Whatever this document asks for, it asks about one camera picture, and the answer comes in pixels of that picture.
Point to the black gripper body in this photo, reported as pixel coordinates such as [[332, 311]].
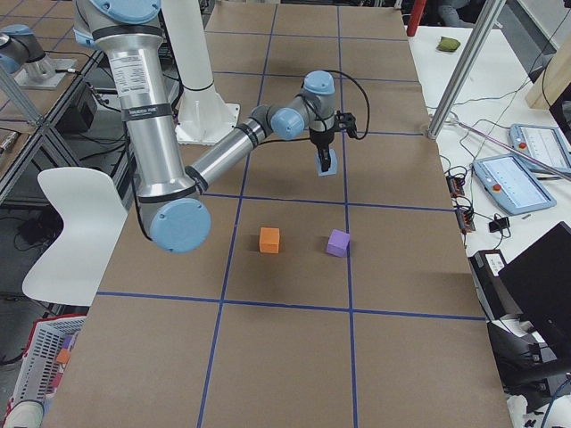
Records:
[[320, 138]]

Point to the orange foam block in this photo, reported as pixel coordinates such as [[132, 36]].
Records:
[[269, 240]]

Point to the brown paper table mat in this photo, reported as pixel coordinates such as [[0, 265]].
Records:
[[392, 335]]

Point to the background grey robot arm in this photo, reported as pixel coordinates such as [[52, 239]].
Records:
[[21, 53]]

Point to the purple foam block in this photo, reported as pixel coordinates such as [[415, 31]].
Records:
[[338, 243]]

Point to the teach pendant tablet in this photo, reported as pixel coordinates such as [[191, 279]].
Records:
[[512, 185], [544, 144]]

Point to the white chair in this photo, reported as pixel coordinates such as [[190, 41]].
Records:
[[70, 271]]

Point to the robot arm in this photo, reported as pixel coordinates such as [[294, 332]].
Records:
[[135, 39]]

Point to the white plastic basket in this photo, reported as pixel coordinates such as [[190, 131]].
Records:
[[42, 367]]

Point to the black monitor laptop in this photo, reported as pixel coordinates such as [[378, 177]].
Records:
[[538, 280]]

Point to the far teach pendant tablet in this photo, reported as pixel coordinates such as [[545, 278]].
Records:
[[544, 144]]

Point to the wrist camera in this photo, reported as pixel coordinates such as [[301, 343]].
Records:
[[346, 122]]

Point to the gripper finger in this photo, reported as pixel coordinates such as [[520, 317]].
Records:
[[319, 159], [326, 159]]

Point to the aluminium frame post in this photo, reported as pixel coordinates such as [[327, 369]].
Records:
[[471, 50]]

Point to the green bean bag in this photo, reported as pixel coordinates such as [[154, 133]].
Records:
[[448, 45]]

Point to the black power brick box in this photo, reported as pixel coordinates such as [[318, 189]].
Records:
[[492, 293]]

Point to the near teach pendant tablet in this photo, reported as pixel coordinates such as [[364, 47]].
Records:
[[512, 185]]

